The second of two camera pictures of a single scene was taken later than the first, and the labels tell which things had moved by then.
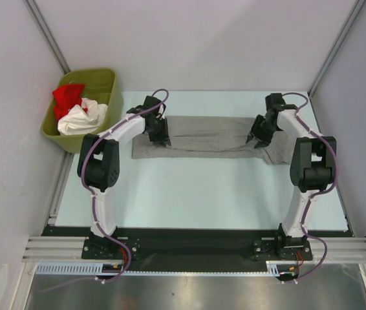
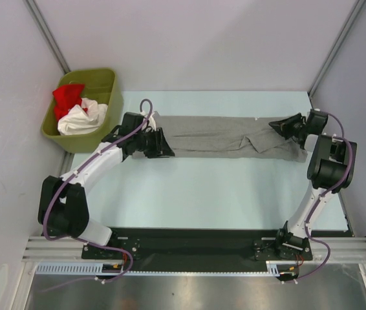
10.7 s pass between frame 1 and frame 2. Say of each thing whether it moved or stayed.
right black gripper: moved
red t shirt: stayed
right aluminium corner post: stayed
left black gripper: moved
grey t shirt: stayed
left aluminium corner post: stayed
